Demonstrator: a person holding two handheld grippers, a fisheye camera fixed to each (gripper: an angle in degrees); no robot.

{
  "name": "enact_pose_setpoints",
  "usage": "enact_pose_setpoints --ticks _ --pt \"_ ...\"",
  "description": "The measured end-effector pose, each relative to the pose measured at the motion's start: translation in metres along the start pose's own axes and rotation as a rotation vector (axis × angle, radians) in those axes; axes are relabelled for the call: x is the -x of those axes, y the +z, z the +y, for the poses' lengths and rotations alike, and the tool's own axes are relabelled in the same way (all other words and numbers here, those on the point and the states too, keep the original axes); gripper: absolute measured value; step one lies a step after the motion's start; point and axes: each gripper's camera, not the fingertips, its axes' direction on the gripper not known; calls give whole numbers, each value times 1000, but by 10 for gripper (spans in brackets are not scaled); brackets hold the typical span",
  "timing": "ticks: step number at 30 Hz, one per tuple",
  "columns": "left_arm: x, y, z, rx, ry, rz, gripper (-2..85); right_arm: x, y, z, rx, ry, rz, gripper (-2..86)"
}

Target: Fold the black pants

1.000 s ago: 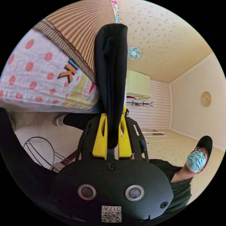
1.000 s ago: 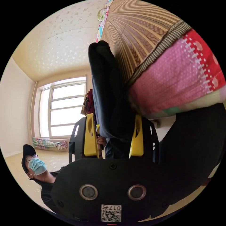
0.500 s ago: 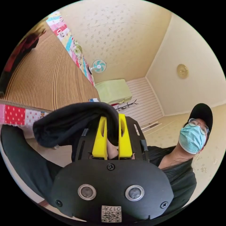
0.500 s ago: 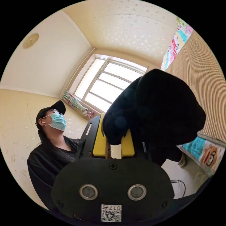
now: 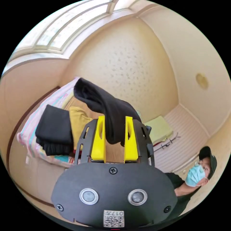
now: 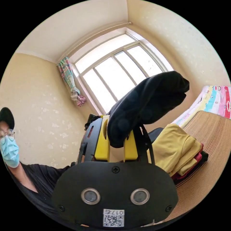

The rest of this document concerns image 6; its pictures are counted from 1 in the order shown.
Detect black pants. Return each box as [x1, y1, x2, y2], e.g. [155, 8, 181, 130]
[107, 71, 190, 148]

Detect plaid pastel curtain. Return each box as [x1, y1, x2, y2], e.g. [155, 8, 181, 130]
[57, 56, 87, 107]

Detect person's body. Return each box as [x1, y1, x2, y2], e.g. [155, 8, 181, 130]
[0, 107, 73, 218]

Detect window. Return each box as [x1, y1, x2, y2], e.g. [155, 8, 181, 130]
[69, 27, 175, 115]

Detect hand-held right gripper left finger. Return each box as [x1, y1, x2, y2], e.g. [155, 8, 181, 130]
[94, 115, 111, 162]

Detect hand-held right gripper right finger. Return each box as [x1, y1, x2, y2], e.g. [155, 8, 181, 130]
[123, 130, 139, 162]

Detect pile of clothes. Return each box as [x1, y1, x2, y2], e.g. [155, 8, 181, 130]
[147, 123, 209, 181]

